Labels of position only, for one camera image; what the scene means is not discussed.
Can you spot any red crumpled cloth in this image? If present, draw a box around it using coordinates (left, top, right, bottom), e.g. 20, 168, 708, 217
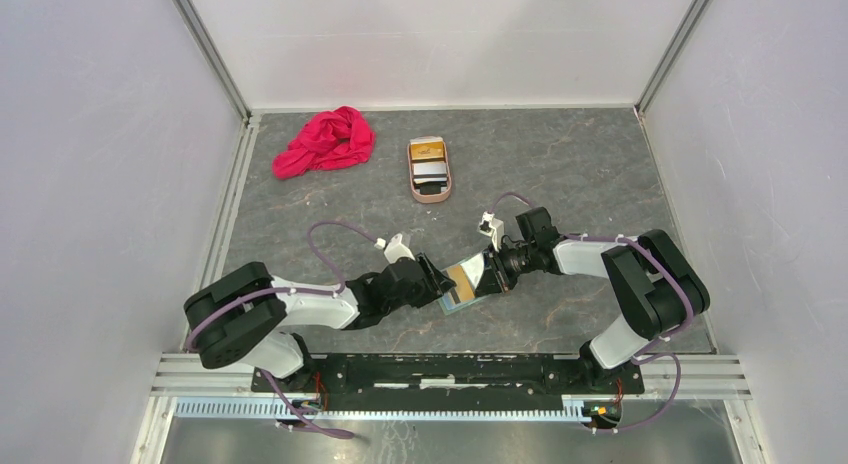
271, 106, 376, 180

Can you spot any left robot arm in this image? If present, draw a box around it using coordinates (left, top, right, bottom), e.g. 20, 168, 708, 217
183, 253, 456, 392

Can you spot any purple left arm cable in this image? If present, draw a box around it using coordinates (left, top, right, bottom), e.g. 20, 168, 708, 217
185, 221, 389, 441

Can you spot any orange card with stripe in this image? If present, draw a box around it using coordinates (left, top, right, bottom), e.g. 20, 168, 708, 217
448, 278, 477, 308

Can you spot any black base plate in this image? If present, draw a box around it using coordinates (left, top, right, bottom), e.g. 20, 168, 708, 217
278, 353, 645, 412

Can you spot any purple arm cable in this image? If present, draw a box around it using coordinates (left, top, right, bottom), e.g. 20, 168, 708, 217
490, 191, 697, 436
185, 221, 389, 441

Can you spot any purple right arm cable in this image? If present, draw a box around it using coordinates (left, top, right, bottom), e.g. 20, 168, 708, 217
490, 191, 697, 436

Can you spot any silver card in tray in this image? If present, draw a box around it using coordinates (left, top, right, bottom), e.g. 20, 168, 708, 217
411, 161, 448, 184

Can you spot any gold card in tray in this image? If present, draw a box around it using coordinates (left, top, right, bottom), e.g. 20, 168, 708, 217
409, 141, 445, 162

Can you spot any green card holder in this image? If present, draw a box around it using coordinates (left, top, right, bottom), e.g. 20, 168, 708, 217
439, 253, 486, 315

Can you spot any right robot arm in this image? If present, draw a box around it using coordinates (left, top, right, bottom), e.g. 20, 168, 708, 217
463, 207, 710, 392

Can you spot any pink oval tray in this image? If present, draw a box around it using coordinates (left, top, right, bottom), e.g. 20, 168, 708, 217
407, 136, 453, 204

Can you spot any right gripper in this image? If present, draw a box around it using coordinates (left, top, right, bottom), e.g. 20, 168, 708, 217
474, 241, 536, 298

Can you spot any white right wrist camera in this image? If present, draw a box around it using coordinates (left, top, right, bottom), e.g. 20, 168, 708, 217
478, 212, 504, 243

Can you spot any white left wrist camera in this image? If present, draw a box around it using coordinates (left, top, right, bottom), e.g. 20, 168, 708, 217
374, 233, 415, 264

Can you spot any white slotted cable duct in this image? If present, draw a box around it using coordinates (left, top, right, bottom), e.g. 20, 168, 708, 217
174, 395, 618, 424

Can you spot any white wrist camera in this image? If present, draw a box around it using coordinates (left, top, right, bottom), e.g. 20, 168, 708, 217
478, 212, 504, 243
374, 233, 415, 264

